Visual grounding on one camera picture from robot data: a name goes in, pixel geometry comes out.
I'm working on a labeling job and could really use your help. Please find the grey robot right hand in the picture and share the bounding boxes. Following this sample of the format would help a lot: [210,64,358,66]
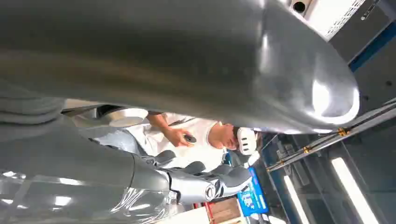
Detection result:
[0,0,361,205]

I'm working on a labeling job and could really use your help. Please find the headset person's hand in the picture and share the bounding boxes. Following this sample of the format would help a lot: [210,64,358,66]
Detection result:
[163,126,194,148]

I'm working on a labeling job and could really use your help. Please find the person with white headset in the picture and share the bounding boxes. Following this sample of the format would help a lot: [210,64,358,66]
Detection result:
[71,106,264,174]

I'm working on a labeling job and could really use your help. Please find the round silver disc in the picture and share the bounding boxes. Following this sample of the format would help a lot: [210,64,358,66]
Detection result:
[100,107,150,128]

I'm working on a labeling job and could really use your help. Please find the white VR headset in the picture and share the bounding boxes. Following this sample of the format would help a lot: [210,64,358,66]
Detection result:
[236,126,259,156]

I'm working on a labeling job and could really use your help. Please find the blue printed sign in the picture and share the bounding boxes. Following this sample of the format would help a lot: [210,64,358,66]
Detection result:
[237,167,269,217]

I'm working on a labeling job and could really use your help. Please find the glossy silver robot body panel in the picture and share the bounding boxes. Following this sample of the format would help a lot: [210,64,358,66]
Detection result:
[0,169,181,224]

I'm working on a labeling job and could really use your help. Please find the long ceiling light strip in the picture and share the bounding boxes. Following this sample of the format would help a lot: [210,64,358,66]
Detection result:
[283,175,311,224]
[330,157,381,224]

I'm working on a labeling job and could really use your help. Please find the grey ceiling cable rail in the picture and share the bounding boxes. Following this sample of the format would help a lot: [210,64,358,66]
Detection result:
[265,100,396,173]

